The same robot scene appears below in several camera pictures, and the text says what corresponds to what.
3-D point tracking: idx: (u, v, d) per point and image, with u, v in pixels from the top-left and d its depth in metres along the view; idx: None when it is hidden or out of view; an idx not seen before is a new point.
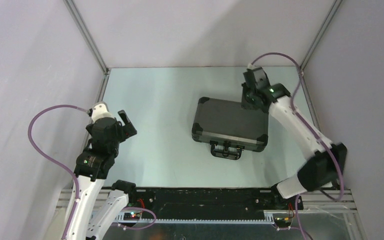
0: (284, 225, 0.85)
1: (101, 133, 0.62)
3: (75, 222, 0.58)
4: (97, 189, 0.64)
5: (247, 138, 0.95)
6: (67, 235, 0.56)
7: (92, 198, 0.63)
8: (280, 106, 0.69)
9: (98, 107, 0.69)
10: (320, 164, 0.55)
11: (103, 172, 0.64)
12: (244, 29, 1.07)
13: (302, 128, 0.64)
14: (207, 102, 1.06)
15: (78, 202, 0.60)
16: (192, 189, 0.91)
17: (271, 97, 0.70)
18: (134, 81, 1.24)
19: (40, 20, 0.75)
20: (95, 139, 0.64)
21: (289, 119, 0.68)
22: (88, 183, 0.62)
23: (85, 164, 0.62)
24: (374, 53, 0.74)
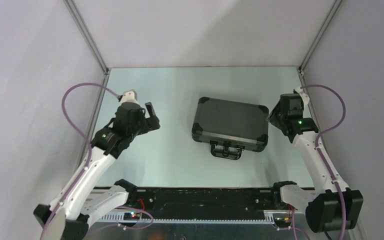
0: (283, 225, 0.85)
1: (126, 113, 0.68)
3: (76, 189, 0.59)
4: (106, 166, 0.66)
5: (247, 138, 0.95)
6: (66, 199, 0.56)
7: (98, 173, 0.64)
8: (304, 139, 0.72)
9: (127, 94, 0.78)
10: (329, 203, 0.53)
11: (116, 150, 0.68)
12: (244, 29, 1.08)
13: (320, 167, 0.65)
14: (207, 102, 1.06)
15: (86, 170, 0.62)
16: (192, 189, 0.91)
17: (296, 128, 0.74)
18: (134, 81, 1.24)
19: (40, 20, 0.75)
20: (118, 118, 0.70)
21: (309, 152, 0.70)
22: (101, 155, 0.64)
23: (103, 138, 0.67)
24: (374, 53, 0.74)
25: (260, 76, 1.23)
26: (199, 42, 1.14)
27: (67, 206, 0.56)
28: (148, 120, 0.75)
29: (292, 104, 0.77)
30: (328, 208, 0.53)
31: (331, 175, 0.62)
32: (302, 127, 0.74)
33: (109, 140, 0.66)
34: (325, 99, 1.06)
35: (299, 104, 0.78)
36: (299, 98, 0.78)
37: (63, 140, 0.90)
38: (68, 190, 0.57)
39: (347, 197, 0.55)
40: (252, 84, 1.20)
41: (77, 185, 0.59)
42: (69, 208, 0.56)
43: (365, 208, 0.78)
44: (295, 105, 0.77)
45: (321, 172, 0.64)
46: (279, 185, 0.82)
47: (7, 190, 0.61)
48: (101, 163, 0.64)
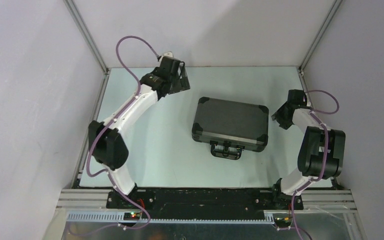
0: (284, 225, 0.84)
1: (170, 62, 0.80)
3: (127, 113, 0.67)
4: (150, 101, 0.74)
5: (247, 138, 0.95)
6: (119, 118, 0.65)
7: (144, 105, 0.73)
8: (300, 110, 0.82)
9: (166, 54, 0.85)
10: (312, 132, 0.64)
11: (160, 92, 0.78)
12: (244, 29, 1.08)
13: (309, 119, 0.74)
14: (207, 102, 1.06)
15: (136, 99, 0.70)
16: (192, 189, 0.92)
17: (295, 106, 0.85)
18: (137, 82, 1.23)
19: (40, 20, 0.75)
20: (162, 66, 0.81)
21: (302, 116, 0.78)
22: (149, 90, 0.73)
23: (150, 78, 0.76)
24: (374, 53, 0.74)
25: (260, 75, 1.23)
26: (199, 42, 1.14)
27: (119, 124, 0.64)
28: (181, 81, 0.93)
29: (294, 94, 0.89)
30: (310, 137, 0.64)
31: (318, 121, 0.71)
32: (300, 107, 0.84)
33: (156, 81, 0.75)
34: (325, 99, 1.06)
35: (302, 95, 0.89)
36: (302, 92, 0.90)
37: (63, 140, 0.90)
38: (121, 111, 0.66)
39: (331, 133, 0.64)
40: (252, 84, 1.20)
41: (128, 109, 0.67)
42: (120, 125, 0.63)
43: (365, 208, 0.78)
44: (298, 95, 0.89)
45: (309, 122, 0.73)
46: (279, 182, 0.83)
47: (6, 191, 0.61)
48: (148, 96, 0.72)
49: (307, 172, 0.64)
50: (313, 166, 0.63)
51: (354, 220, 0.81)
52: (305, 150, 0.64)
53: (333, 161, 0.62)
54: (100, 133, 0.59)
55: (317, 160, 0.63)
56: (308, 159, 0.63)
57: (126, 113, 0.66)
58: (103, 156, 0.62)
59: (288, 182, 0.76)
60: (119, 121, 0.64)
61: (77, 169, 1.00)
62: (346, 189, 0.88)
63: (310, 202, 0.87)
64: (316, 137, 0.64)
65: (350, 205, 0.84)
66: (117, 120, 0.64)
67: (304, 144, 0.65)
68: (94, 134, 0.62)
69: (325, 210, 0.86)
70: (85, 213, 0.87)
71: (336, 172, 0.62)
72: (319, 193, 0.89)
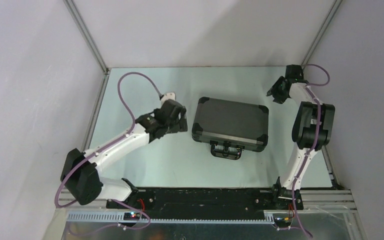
0: (284, 225, 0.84)
1: (170, 107, 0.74)
3: (112, 148, 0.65)
4: (139, 142, 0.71)
5: (247, 138, 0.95)
6: (102, 152, 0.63)
7: (133, 144, 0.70)
8: (296, 84, 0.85)
9: (168, 95, 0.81)
10: (306, 108, 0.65)
11: (153, 135, 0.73)
12: (244, 29, 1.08)
13: (304, 95, 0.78)
14: (207, 102, 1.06)
15: (126, 138, 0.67)
16: (192, 189, 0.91)
17: (292, 81, 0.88)
18: (147, 97, 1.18)
19: (41, 20, 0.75)
20: (162, 109, 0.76)
21: (300, 91, 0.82)
22: (142, 130, 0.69)
23: (147, 119, 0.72)
24: (374, 53, 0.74)
25: (260, 76, 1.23)
26: (199, 42, 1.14)
27: (100, 158, 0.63)
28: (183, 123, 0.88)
29: (291, 69, 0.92)
30: (305, 113, 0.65)
31: (312, 96, 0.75)
32: (297, 81, 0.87)
33: (151, 124, 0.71)
34: (325, 94, 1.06)
35: (299, 70, 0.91)
36: (299, 67, 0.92)
37: (63, 140, 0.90)
38: (107, 146, 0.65)
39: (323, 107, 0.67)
40: (252, 84, 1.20)
41: (116, 144, 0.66)
42: (100, 161, 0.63)
43: (365, 208, 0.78)
44: (295, 71, 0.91)
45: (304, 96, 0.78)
46: (279, 183, 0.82)
47: (6, 191, 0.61)
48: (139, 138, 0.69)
49: (300, 142, 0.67)
50: (305, 137, 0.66)
51: (354, 220, 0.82)
52: (298, 123, 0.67)
53: (322, 131, 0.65)
54: (78, 165, 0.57)
55: (310, 132, 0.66)
56: (301, 132, 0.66)
57: (111, 148, 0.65)
58: (72, 188, 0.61)
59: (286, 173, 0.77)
60: (99, 156, 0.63)
61: None
62: (346, 189, 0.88)
63: (310, 202, 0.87)
64: (309, 111, 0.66)
65: (351, 204, 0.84)
66: (99, 154, 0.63)
67: (297, 118, 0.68)
68: (70, 164, 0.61)
69: (325, 210, 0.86)
70: (85, 213, 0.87)
71: (325, 140, 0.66)
72: (319, 193, 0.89)
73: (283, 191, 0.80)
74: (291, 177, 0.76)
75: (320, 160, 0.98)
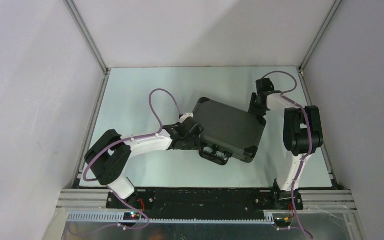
0: (284, 225, 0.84)
1: (192, 122, 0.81)
3: (145, 139, 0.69)
4: (162, 145, 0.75)
5: (236, 147, 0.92)
6: (136, 140, 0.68)
7: (157, 145, 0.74)
8: (271, 96, 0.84)
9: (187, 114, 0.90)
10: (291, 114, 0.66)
11: (172, 145, 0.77)
12: (244, 29, 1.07)
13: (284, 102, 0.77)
14: (206, 103, 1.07)
15: (155, 135, 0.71)
16: (192, 189, 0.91)
17: (266, 93, 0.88)
18: (164, 103, 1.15)
19: (41, 20, 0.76)
20: (184, 123, 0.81)
21: (276, 101, 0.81)
22: (168, 135, 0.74)
23: (171, 129, 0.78)
24: (374, 52, 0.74)
25: (260, 76, 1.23)
26: (199, 42, 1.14)
27: (134, 145, 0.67)
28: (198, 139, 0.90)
29: (262, 82, 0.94)
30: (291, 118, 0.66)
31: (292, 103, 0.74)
32: (271, 92, 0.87)
33: (174, 133, 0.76)
34: (325, 93, 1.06)
35: (269, 83, 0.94)
36: (267, 80, 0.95)
37: (63, 140, 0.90)
38: (141, 136, 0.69)
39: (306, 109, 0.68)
40: (252, 84, 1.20)
41: (149, 138, 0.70)
42: (134, 147, 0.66)
43: (365, 208, 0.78)
44: (265, 84, 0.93)
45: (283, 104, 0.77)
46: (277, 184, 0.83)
47: (7, 191, 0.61)
48: (166, 140, 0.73)
49: (296, 150, 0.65)
50: (301, 143, 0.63)
51: (354, 220, 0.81)
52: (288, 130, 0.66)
53: (314, 134, 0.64)
54: (112, 144, 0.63)
55: (303, 136, 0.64)
56: (295, 137, 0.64)
57: (144, 139, 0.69)
58: (101, 167, 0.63)
59: (284, 176, 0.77)
60: (133, 142, 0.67)
61: (77, 169, 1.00)
62: (346, 189, 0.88)
63: (310, 202, 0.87)
64: (294, 116, 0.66)
65: (351, 205, 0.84)
66: (134, 141, 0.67)
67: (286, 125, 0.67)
68: (106, 143, 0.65)
69: (325, 210, 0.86)
70: (85, 213, 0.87)
71: (320, 142, 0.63)
72: (319, 193, 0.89)
73: (283, 191, 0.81)
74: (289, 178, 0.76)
75: (320, 160, 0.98)
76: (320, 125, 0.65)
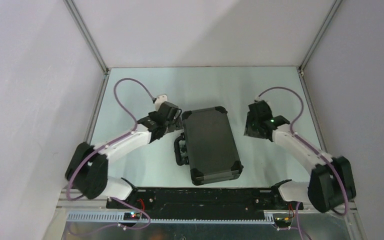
0: (284, 225, 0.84)
1: (166, 109, 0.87)
3: (119, 143, 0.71)
4: (141, 141, 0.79)
5: (192, 164, 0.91)
6: (111, 145, 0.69)
7: (134, 143, 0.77)
8: (279, 132, 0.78)
9: (161, 97, 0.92)
10: (324, 177, 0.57)
11: (154, 137, 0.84)
12: (244, 29, 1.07)
13: (303, 148, 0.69)
14: (222, 112, 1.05)
15: (132, 134, 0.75)
16: (192, 189, 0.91)
17: (271, 125, 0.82)
18: (140, 99, 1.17)
19: (40, 20, 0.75)
20: (159, 112, 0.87)
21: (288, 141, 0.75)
22: (144, 129, 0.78)
23: (147, 121, 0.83)
24: (374, 52, 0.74)
25: (260, 75, 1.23)
26: (199, 42, 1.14)
27: (110, 150, 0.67)
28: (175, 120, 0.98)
29: (260, 108, 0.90)
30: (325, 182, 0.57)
31: (315, 151, 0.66)
32: (275, 124, 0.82)
33: (152, 125, 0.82)
34: (325, 93, 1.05)
35: (267, 109, 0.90)
36: (264, 106, 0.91)
37: (63, 140, 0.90)
38: (114, 140, 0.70)
39: (335, 163, 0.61)
40: (253, 84, 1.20)
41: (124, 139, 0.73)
42: (111, 152, 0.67)
43: (365, 208, 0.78)
44: (263, 111, 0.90)
45: (305, 152, 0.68)
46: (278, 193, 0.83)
47: (7, 191, 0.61)
48: (142, 135, 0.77)
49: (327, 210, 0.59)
50: (335, 204, 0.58)
51: (354, 220, 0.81)
52: (319, 192, 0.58)
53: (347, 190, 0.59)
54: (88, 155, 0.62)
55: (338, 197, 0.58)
56: (329, 201, 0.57)
57: (118, 142, 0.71)
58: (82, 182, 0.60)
59: (292, 194, 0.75)
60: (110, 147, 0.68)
61: None
62: None
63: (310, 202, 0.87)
64: (327, 178, 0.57)
65: (351, 205, 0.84)
66: (108, 146, 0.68)
67: (317, 187, 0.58)
68: (80, 156, 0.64)
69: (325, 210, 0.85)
70: (85, 213, 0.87)
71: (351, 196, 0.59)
72: None
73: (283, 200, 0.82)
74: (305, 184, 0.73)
75: None
76: (350, 178, 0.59)
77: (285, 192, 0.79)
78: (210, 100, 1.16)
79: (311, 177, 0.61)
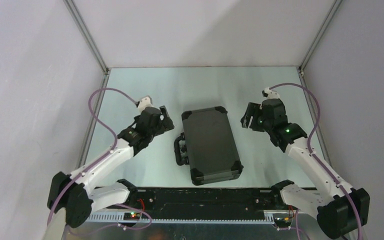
0: (284, 225, 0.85)
1: (147, 117, 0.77)
3: (98, 166, 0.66)
4: (124, 157, 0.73)
5: (193, 164, 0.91)
6: (88, 171, 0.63)
7: (117, 161, 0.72)
8: (297, 148, 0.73)
9: (144, 100, 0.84)
10: (341, 211, 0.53)
11: (137, 148, 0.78)
12: (244, 28, 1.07)
13: (321, 173, 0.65)
14: (222, 112, 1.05)
15: (111, 153, 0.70)
16: (192, 189, 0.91)
17: (287, 138, 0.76)
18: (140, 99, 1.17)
19: (40, 20, 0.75)
20: (141, 120, 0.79)
21: (304, 161, 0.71)
22: (125, 145, 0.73)
23: (129, 133, 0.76)
24: (375, 52, 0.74)
25: (260, 75, 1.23)
26: (199, 42, 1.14)
27: (87, 178, 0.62)
28: (163, 121, 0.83)
29: (277, 111, 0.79)
30: (342, 216, 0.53)
31: (334, 180, 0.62)
32: (291, 136, 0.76)
33: (134, 137, 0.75)
34: (325, 93, 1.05)
35: (283, 113, 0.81)
36: (282, 108, 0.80)
37: (63, 140, 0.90)
38: (91, 165, 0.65)
39: (353, 195, 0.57)
40: (253, 84, 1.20)
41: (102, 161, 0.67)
42: (88, 180, 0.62)
43: None
44: (279, 115, 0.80)
45: (323, 178, 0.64)
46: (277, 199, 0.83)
47: (7, 191, 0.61)
48: (123, 151, 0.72)
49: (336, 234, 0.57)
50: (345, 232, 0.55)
51: None
52: (334, 226, 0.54)
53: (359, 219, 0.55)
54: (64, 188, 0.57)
55: (349, 226, 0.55)
56: (341, 233, 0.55)
57: (96, 167, 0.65)
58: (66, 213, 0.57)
59: (294, 201, 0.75)
60: (87, 175, 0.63)
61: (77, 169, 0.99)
62: None
63: None
64: (344, 212, 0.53)
65: None
66: (85, 173, 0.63)
67: (332, 218, 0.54)
68: (56, 190, 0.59)
69: None
70: None
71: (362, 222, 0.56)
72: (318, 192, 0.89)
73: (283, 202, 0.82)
74: (313, 199, 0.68)
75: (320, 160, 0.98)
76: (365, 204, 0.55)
77: (286, 197, 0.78)
78: (210, 101, 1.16)
79: (330, 210, 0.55)
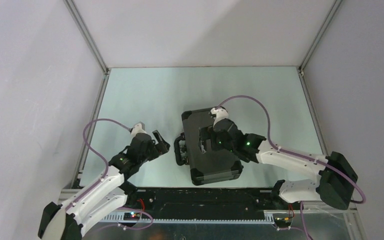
0: (284, 225, 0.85)
1: (139, 143, 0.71)
3: (89, 196, 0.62)
4: (118, 184, 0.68)
5: (194, 164, 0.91)
6: (78, 201, 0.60)
7: (110, 187, 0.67)
8: (265, 153, 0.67)
9: (136, 126, 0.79)
10: (332, 184, 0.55)
11: (128, 175, 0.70)
12: (244, 28, 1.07)
13: (295, 160, 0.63)
14: None
15: (101, 182, 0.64)
16: (192, 189, 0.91)
17: (254, 150, 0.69)
18: (140, 99, 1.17)
19: (40, 20, 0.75)
20: (132, 145, 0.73)
21: (278, 159, 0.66)
22: (116, 172, 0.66)
23: (119, 160, 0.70)
24: (375, 52, 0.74)
25: (260, 75, 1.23)
26: (199, 42, 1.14)
27: (78, 209, 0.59)
28: (157, 145, 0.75)
29: (230, 130, 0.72)
30: (336, 187, 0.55)
31: (309, 158, 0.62)
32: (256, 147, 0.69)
33: (125, 163, 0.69)
34: (325, 93, 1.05)
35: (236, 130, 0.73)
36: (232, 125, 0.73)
37: (63, 140, 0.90)
38: (82, 194, 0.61)
39: (331, 161, 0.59)
40: (253, 84, 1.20)
41: (94, 189, 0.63)
42: (79, 210, 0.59)
43: (365, 208, 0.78)
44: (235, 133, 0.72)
45: (301, 162, 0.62)
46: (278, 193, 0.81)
47: (7, 191, 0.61)
48: (114, 179, 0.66)
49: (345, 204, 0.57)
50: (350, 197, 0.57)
51: (354, 220, 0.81)
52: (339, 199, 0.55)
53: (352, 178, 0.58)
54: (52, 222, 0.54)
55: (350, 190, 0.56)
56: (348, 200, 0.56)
57: (87, 196, 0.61)
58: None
59: (295, 195, 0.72)
60: (77, 206, 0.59)
61: (77, 169, 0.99)
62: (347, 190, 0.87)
63: (310, 202, 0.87)
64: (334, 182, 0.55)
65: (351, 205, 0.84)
66: (76, 203, 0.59)
67: (331, 194, 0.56)
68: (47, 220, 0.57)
69: (325, 210, 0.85)
70: None
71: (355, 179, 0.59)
72: None
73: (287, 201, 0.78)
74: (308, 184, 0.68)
75: None
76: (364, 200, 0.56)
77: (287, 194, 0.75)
78: (210, 101, 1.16)
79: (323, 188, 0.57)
